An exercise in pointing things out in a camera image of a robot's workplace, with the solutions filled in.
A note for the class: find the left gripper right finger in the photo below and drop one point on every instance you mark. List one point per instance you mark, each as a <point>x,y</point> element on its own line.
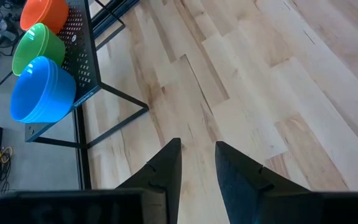
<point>241,186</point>

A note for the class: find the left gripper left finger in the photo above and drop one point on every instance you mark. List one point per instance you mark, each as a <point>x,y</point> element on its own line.
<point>169,174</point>

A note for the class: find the blue mini bowl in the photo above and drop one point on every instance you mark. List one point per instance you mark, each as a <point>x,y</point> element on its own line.
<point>33,90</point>
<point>65,90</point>

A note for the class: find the green mini bowl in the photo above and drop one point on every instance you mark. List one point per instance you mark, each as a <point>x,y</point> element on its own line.
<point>57,48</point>
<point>30,51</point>

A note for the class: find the red mini bowl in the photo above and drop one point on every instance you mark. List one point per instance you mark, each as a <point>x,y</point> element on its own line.
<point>34,11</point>
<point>59,14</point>

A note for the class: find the black perforated metal rack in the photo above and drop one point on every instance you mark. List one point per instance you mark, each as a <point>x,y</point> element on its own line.
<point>82,62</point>

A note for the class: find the black aluminium frame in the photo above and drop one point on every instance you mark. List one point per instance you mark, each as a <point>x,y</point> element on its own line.
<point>84,168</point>

